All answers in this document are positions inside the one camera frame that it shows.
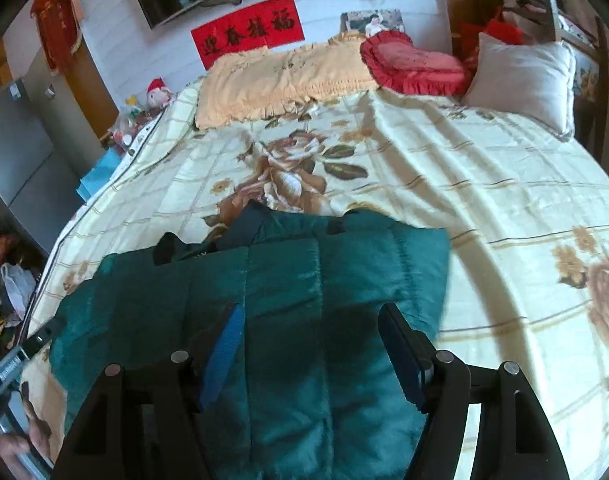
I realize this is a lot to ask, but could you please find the green quilted down jacket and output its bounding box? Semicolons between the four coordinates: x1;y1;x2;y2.
50;203;451;479

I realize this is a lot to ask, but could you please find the person's left hand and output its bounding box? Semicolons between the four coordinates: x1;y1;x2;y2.
0;434;33;480

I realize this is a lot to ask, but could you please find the white plastic bag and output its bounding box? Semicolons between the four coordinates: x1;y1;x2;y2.
0;263;36;320

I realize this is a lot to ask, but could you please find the grey refrigerator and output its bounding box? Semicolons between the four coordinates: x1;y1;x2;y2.
0;79;82;254

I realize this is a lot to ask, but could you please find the blue box beside bed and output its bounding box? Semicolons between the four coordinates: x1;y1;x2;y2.
77;148;121;203

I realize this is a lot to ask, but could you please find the floral cream bed quilt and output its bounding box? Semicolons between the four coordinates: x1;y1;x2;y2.
24;84;609;479

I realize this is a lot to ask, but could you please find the pink plush toy red hat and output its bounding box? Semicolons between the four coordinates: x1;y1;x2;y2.
146;78;175;110

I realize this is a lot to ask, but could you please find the yellow ruffled pillow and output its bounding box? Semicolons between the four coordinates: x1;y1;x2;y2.
195;32;378;130

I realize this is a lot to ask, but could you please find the red calligraphy banner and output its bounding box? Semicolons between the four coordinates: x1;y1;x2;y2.
190;0;304;70

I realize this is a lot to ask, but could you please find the red heart-shaped cushion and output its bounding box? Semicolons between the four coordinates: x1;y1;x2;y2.
359;30;472;96

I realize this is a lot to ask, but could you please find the framed photo on headboard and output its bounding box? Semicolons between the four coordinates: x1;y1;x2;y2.
340;9;405;37

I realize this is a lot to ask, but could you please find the white square pillow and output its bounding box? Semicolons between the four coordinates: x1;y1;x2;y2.
461;32;577;141

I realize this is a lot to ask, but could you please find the red hanging tassel decoration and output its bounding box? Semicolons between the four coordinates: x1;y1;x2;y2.
30;0;82;74

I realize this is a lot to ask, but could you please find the wooden chair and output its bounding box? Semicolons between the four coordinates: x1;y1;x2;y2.
463;0;609;160

